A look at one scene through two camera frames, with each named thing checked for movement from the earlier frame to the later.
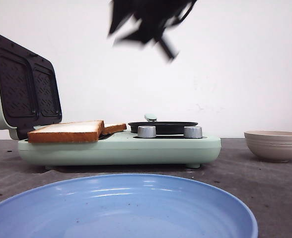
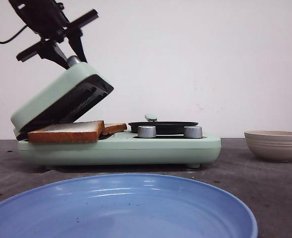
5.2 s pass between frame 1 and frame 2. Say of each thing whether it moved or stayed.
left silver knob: stayed
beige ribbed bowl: stayed
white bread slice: stayed
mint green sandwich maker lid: moved
